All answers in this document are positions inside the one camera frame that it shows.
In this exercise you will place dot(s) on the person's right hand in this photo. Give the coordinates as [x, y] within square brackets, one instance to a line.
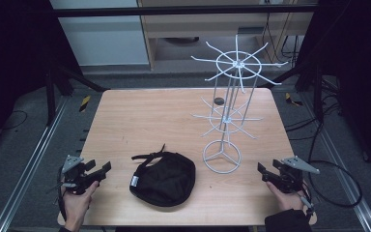
[286, 199]

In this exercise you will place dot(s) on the person's left hand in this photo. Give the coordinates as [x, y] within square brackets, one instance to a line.
[76, 204]

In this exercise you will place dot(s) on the black cap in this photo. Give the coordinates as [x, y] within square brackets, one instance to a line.
[167, 180]

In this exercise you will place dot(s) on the white cabinet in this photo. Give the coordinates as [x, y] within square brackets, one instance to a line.
[103, 42]

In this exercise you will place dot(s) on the black horizontal frame bar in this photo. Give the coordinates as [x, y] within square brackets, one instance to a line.
[174, 11]

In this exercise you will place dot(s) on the black metal stand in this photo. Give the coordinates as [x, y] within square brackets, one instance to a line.
[318, 96]
[50, 96]

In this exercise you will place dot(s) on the black curtain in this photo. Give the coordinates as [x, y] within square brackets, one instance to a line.
[360, 64]
[13, 64]

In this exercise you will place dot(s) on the aluminium floor rail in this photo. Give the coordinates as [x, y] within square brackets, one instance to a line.
[29, 167]
[327, 141]

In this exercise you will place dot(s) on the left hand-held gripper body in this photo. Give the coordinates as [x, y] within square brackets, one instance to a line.
[74, 176]

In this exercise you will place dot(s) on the small black round disc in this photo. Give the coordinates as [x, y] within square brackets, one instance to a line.
[219, 101]

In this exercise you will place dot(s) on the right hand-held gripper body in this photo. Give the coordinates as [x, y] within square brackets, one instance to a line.
[291, 176]

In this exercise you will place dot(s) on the yellow black tape marker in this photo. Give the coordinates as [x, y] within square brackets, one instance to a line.
[291, 99]
[84, 103]

